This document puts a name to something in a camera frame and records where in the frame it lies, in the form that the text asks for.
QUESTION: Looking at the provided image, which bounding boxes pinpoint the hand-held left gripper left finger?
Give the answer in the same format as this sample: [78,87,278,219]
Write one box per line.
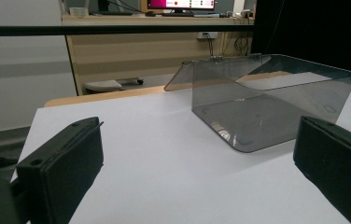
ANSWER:
[16,116,105,224]

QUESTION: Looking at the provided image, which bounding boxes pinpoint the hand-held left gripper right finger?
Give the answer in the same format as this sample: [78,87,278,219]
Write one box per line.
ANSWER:
[293,116,351,224]

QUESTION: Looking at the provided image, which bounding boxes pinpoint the transparent grey storage box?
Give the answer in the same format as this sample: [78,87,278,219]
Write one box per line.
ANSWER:
[163,53,351,153]

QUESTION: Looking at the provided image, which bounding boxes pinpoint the grey chair base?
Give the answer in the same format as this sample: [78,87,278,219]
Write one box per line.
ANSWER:
[83,77,145,93]

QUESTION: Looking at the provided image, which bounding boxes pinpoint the wooden office desk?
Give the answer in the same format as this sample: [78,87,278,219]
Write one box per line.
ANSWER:
[61,13,256,96]

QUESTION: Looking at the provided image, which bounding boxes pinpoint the black curtain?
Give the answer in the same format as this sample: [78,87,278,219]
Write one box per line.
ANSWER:
[251,0,351,91]

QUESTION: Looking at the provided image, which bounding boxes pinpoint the clear plastic tub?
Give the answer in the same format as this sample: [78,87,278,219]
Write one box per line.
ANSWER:
[69,7,90,18]

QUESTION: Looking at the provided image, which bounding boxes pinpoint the black keyboard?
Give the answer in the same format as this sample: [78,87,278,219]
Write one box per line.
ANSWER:
[161,12,221,19]

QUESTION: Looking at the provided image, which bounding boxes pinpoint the computer monitor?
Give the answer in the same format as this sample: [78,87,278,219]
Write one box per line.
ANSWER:
[146,0,217,15]

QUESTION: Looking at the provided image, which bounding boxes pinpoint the black frame bar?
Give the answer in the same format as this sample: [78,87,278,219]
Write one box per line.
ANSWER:
[0,24,255,37]

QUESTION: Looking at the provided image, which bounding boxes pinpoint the black desk cables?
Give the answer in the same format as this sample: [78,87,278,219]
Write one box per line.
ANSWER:
[203,32,252,59]

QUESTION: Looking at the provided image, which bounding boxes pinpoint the white wall socket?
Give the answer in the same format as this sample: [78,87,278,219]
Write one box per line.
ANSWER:
[196,31,218,40]

